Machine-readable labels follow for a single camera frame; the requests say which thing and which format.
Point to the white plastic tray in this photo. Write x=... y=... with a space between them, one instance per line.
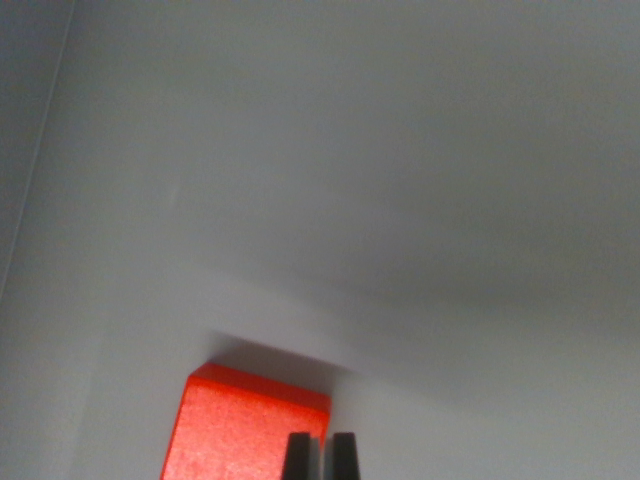
x=350 y=175

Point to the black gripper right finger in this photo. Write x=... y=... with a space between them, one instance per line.
x=345 y=457

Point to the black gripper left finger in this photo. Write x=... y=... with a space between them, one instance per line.
x=299 y=457

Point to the red wooden block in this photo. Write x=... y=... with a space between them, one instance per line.
x=230 y=430

